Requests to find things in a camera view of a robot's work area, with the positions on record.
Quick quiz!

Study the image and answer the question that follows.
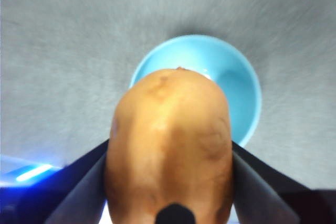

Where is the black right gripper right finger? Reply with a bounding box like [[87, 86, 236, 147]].
[[232, 141, 336, 224]]

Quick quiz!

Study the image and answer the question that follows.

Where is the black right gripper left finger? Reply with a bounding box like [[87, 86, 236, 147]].
[[0, 139, 110, 224]]

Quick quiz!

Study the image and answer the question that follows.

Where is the brown potato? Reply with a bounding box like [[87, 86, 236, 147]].
[[104, 67, 235, 224]]

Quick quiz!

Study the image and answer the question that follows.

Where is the blue bowl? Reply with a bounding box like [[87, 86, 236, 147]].
[[128, 34, 263, 148]]

